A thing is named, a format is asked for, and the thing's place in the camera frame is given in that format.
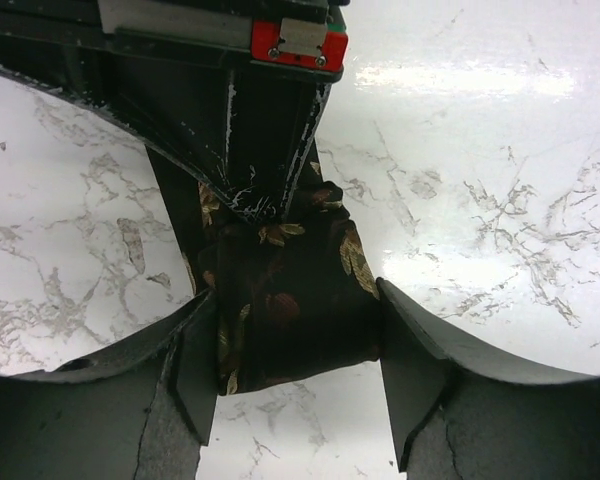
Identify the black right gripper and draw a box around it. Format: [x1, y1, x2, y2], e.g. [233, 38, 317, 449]
[0, 1, 349, 224]

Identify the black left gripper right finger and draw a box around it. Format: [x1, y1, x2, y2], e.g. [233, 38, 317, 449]
[378, 280, 600, 479]

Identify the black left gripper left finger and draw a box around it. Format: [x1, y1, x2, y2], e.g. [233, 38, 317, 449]
[0, 291, 217, 479]

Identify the black gold floral tie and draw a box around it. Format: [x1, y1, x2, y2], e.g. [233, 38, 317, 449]
[148, 150, 382, 396]

